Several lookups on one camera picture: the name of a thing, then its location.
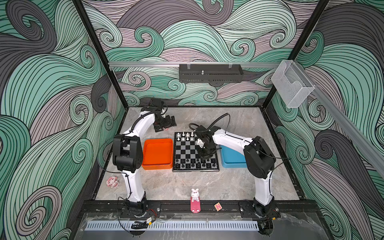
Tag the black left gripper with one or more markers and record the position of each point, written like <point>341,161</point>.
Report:
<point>168,124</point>

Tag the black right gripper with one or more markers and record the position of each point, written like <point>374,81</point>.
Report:
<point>204,156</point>

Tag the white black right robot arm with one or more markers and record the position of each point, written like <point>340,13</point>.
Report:
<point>258,156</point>

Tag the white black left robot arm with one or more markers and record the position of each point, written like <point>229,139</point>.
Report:
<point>128,153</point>

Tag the black white chess board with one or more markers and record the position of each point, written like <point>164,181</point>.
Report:
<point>186,157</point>

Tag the blue plastic tray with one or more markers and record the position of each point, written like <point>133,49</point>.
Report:
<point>232,159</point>

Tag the orange plastic tray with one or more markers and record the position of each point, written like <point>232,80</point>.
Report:
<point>158,154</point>

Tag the white rabbit figurine pink stand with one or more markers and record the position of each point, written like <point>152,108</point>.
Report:
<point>195,201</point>

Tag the small orange letter block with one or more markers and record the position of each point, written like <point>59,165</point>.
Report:
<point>218,206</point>

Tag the pink white plush toy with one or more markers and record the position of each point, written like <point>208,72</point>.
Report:
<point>112,182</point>

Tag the silver aluminium rail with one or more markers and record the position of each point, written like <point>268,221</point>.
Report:
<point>166,64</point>

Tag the black perforated wall shelf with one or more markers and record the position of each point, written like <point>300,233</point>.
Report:
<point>212,74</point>

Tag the clear acrylic wall holder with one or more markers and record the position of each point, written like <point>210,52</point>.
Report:
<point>292,83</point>

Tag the white slotted cable duct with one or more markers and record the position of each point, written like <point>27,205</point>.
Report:
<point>175,226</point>

